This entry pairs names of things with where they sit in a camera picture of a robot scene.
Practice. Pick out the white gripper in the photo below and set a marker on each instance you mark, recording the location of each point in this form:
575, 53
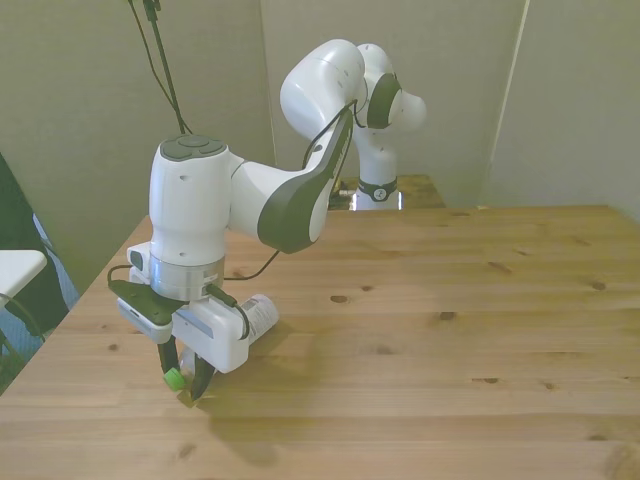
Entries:
215, 335

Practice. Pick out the white plastic bottle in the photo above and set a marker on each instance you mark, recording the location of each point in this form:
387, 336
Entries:
260, 312

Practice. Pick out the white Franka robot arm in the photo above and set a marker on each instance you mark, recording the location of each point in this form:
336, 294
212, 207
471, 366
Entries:
190, 210

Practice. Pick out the white side table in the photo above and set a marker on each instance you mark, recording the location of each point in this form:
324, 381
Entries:
20, 267

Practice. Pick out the black chair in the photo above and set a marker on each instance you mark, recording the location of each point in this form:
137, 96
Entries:
20, 215

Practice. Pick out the white wrist camera black mount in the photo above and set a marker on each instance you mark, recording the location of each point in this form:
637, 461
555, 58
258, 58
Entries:
145, 320

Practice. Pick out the shiny metal robot base plate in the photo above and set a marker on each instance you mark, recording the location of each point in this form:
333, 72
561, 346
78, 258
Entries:
395, 200

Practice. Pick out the black camera stand pole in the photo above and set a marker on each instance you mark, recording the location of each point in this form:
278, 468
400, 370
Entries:
169, 75

